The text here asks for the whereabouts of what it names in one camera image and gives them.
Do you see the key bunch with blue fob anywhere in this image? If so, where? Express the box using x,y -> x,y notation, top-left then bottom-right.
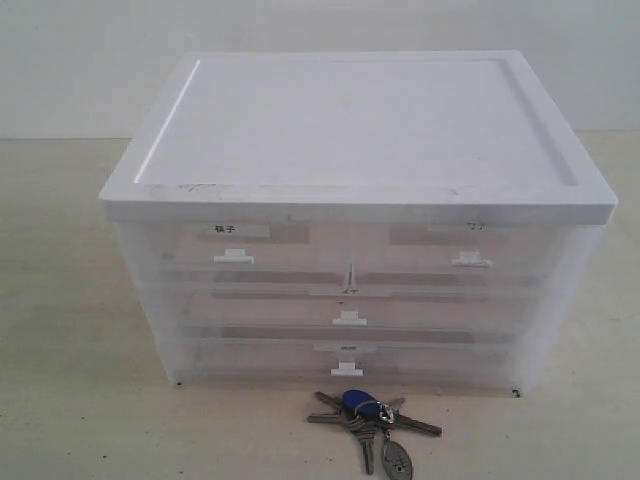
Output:
306,389 -> 443,479

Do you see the top right small drawer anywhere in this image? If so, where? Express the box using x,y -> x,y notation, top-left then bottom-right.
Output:
349,224 -> 558,288

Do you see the small drawer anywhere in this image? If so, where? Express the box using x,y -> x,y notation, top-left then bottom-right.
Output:
158,223 -> 355,287
349,224 -> 558,288

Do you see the white translucent drawer cabinet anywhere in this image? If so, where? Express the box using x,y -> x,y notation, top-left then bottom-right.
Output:
100,51 -> 617,396

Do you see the top left small drawer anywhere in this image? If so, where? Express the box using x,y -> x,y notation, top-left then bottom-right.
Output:
158,223 -> 355,287

